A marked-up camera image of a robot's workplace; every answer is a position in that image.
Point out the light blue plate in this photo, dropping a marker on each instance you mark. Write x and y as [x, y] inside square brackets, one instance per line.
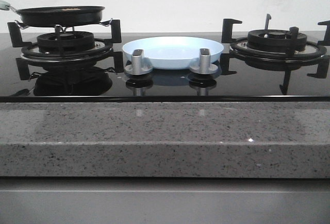
[173, 53]

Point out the black frying pan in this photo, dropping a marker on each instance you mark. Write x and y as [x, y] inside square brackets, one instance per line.
[51, 16]

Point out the brown meat slices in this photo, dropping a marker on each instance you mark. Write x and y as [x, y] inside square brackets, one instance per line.
[70, 9]

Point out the silver left stove knob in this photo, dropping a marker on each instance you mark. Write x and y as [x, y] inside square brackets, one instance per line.
[139, 64]

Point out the silver stove knob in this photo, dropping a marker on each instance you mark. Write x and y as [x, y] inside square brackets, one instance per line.
[203, 66]
[139, 64]

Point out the silver right stove knob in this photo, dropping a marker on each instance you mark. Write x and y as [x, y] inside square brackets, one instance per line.
[203, 66]

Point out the black left gas burner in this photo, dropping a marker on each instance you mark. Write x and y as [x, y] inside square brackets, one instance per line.
[72, 41]

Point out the black gas burner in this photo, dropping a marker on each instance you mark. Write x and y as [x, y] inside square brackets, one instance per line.
[271, 40]
[72, 41]

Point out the black right pan support grate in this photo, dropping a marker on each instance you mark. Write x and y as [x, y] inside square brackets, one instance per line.
[281, 54]

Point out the black pan support grate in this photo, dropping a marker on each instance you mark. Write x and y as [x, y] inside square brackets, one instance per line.
[281, 54]
[65, 62]

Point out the black right gas burner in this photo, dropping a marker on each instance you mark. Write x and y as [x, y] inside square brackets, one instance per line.
[271, 40]

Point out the black left pan support grate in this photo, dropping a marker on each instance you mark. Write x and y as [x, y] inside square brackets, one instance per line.
[65, 62]

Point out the black glass cooktop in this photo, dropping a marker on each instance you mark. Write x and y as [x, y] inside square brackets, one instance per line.
[94, 84]

